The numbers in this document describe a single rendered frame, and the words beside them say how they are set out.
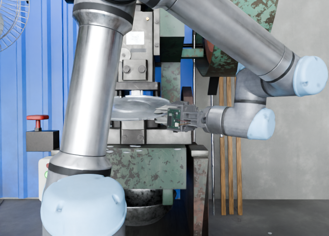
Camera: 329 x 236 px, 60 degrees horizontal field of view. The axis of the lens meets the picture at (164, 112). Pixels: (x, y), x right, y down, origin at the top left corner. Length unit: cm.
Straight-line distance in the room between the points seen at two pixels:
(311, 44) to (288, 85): 213
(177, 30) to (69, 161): 76
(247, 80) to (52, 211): 48
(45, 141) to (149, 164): 37
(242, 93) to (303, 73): 17
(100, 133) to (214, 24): 28
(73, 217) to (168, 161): 66
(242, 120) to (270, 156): 190
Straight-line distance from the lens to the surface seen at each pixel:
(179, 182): 104
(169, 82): 141
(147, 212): 116
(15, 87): 266
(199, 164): 96
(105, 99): 54
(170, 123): 78
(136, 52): 118
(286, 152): 262
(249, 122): 68
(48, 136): 106
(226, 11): 51
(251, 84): 67
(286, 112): 259
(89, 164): 53
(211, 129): 73
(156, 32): 115
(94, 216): 40
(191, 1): 48
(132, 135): 107
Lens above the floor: 80
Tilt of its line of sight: 2 degrees down
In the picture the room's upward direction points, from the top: straight up
